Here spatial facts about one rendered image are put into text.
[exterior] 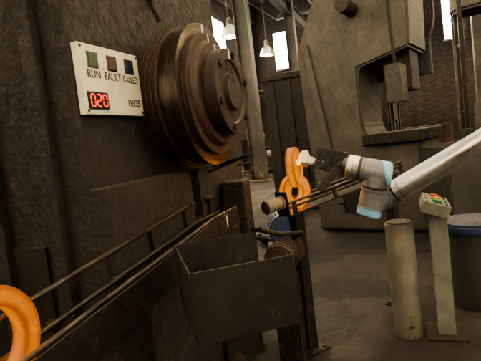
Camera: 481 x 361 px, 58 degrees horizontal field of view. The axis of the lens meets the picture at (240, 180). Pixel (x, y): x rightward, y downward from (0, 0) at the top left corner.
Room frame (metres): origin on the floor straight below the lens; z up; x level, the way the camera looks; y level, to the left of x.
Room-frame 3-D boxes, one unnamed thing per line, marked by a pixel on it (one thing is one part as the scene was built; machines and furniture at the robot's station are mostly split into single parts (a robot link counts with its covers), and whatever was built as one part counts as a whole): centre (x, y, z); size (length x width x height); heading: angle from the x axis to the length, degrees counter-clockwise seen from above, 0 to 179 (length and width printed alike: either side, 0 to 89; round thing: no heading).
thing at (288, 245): (1.76, -0.15, 0.27); 0.22 x 0.13 x 0.53; 159
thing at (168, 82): (1.50, 0.10, 1.11); 0.47 x 0.06 x 0.47; 159
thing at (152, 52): (1.53, 0.17, 1.12); 0.47 x 0.10 x 0.47; 159
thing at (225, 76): (1.47, 0.01, 1.11); 0.28 x 0.06 x 0.28; 159
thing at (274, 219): (3.75, -0.32, 0.17); 0.57 x 0.31 x 0.34; 179
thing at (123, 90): (1.23, 0.32, 1.15); 0.26 x 0.02 x 0.18; 159
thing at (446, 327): (1.87, -0.83, 0.31); 0.24 x 0.16 x 0.62; 159
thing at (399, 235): (1.89, -0.67, 0.26); 0.12 x 0.12 x 0.52
